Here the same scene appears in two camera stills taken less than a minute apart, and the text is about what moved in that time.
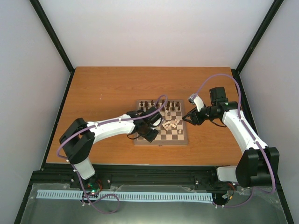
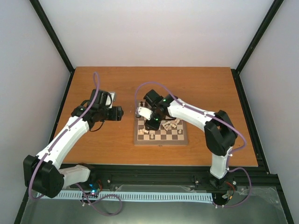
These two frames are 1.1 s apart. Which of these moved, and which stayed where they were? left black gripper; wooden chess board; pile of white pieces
Moved: left black gripper
Stayed: pile of white pieces; wooden chess board
